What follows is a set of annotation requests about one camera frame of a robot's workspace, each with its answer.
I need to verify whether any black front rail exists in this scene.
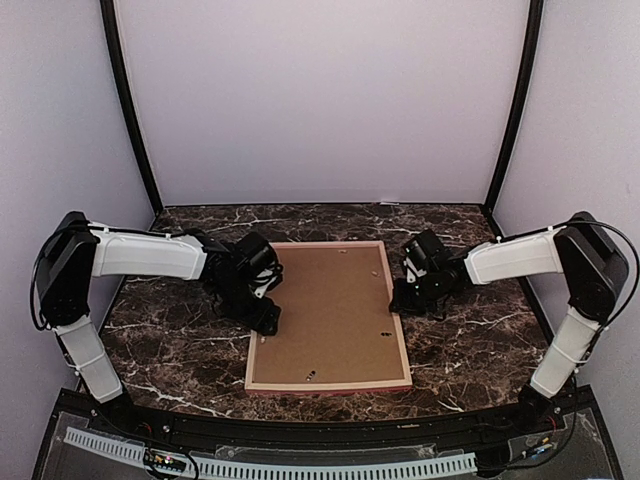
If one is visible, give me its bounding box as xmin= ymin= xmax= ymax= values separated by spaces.
xmin=54 ymin=390 xmax=569 ymax=451

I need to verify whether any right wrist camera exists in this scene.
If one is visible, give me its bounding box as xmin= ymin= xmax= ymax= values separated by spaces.
xmin=402 ymin=229 xmax=452 ymax=284

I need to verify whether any left small circuit board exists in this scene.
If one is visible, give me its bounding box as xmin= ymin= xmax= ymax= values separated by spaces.
xmin=143 ymin=449 xmax=187 ymax=470

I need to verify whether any white slotted cable duct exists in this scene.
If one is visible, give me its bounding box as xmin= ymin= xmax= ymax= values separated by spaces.
xmin=63 ymin=427 xmax=478 ymax=479

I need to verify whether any right small circuit board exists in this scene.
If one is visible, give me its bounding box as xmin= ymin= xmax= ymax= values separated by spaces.
xmin=519 ymin=437 xmax=554 ymax=460

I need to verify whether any brown cardboard backing board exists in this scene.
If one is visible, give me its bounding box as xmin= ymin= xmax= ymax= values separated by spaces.
xmin=250 ymin=244 xmax=407 ymax=386

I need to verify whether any pink wooden picture frame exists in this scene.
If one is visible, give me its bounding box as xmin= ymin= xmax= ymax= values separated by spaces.
xmin=244 ymin=240 xmax=414 ymax=396

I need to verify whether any left black enclosure post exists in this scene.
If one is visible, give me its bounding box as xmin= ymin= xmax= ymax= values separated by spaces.
xmin=99 ymin=0 xmax=164 ymax=216

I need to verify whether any right black enclosure post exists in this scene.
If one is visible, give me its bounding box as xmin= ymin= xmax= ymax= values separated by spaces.
xmin=483 ymin=0 xmax=545 ymax=217

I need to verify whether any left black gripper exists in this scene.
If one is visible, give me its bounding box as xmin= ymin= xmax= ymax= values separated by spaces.
xmin=212 ymin=276 xmax=281 ymax=336

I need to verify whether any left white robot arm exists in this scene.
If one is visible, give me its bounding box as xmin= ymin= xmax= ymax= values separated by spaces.
xmin=29 ymin=211 xmax=284 ymax=436

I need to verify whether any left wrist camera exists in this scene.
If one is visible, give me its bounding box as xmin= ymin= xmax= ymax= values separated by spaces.
xmin=234 ymin=232 xmax=284 ymax=298

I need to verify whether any small circuit board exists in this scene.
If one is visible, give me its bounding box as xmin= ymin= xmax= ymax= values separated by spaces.
xmin=519 ymin=437 xmax=554 ymax=460
xmin=143 ymin=449 xmax=187 ymax=470

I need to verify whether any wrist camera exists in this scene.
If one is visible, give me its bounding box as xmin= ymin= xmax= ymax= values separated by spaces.
xmin=234 ymin=232 xmax=284 ymax=298
xmin=402 ymin=229 xmax=452 ymax=284

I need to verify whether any black enclosure post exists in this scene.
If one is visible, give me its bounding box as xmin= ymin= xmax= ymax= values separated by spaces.
xmin=483 ymin=0 xmax=545 ymax=217
xmin=99 ymin=0 xmax=164 ymax=216

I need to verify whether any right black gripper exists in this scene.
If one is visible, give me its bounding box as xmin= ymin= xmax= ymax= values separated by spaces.
xmin=389 ymin=269 xmax=444 ymax=316

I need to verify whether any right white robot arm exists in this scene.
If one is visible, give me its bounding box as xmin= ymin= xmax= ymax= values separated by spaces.
xmin=389 ymin=211 xmax=639 ymax=434

